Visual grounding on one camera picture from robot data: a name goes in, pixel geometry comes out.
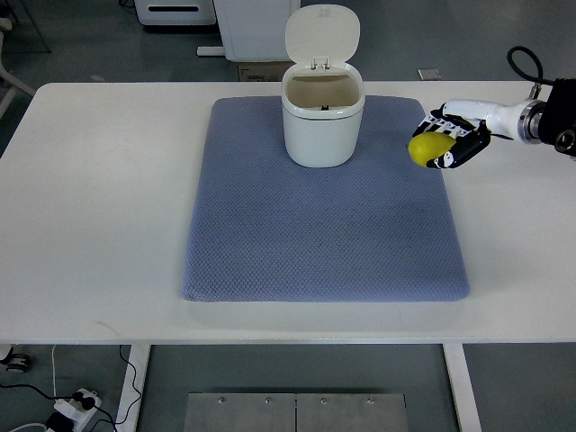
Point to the grey floor socket plate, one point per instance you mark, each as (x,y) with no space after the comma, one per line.
(429,74)

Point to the white table right leg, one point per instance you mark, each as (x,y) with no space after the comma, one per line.
(461,387)

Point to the white table leg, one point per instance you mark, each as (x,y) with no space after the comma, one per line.
(136,359)
(461,387)

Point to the metal floor plate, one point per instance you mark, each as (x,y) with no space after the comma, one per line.
(283,411)

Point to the white table left leg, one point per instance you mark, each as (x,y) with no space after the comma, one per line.
(136,359)

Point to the yellow lemon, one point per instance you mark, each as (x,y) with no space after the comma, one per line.
(429,146)

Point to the black caster wheel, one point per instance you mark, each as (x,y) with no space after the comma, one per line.
(12,361)

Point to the white cabinet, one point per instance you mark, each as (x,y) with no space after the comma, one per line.
(251,31)

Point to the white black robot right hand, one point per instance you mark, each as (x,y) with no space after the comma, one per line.
(473,124)

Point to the white trash bin with lid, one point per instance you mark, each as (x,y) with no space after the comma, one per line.
(323,96)

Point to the cardboard box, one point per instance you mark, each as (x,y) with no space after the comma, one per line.
(272,71)

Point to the white appliance with black slot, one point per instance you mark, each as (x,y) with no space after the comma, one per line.
(175,12)

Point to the blue quilted mat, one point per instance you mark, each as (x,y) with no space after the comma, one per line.
(377,228)

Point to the white power strip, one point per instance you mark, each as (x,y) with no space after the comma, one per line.
(74,414)

